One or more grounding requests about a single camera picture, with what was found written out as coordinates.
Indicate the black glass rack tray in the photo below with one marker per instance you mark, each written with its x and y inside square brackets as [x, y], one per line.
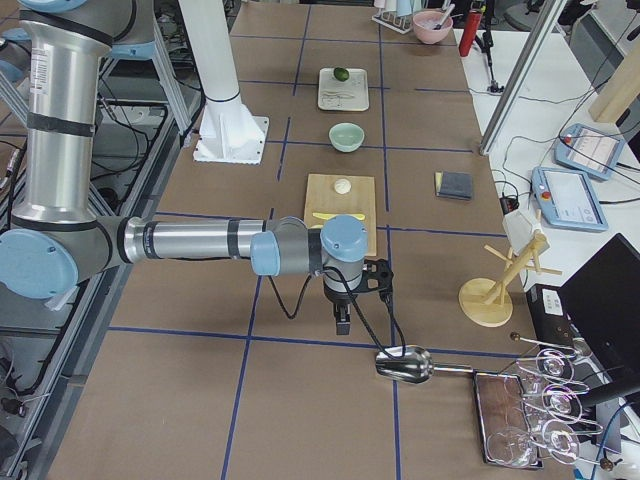
[503, 425]

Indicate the white ceramic spoon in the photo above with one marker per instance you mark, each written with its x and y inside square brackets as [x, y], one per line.
[337, 94]

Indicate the pink bowl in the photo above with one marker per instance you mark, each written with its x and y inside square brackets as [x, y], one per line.
[428, 28]

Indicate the green avocado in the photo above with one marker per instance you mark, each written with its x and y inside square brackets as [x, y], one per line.
[341, 74]

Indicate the wooden mug tree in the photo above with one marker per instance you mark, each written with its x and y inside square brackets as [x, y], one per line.
[485, 301]

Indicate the red bottle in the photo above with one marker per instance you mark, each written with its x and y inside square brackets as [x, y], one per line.
[471, 27]

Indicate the black monitor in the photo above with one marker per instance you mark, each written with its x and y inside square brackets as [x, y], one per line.
[602, 301]

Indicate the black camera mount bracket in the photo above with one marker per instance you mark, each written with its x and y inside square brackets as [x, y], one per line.
[377, 276]

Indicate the grey folded cloth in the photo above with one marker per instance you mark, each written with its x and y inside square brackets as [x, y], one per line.
[454, 185]

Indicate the blue teach pendant far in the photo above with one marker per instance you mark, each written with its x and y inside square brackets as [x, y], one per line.
[589, 150]

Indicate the wooden cutting board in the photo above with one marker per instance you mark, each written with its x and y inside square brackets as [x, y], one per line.
[321, 197]

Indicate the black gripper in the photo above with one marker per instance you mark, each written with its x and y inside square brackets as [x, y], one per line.
[339, 303]

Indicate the white bear tray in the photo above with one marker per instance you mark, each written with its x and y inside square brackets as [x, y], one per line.
[357, 84]

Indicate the blue teach pendant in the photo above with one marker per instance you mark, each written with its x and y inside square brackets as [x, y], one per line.
[589, 150]
[567, 199]

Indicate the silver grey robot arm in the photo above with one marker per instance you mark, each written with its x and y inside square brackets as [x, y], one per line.
[54, 241]

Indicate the aluminium frame post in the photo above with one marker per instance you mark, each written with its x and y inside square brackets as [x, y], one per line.
[535, 41]

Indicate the blue teach pendant near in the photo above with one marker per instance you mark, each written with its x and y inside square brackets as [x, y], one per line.
[567, 199]

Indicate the light green bowl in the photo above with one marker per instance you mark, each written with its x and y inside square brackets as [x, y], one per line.
[346, 137]

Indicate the yellow plastic knife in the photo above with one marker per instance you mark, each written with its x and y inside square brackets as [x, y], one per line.
[328, 216]

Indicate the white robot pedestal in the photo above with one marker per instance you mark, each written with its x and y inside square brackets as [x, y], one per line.
[228, 132]

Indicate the metal scoop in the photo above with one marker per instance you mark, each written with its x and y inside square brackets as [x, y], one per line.
[413, 364]

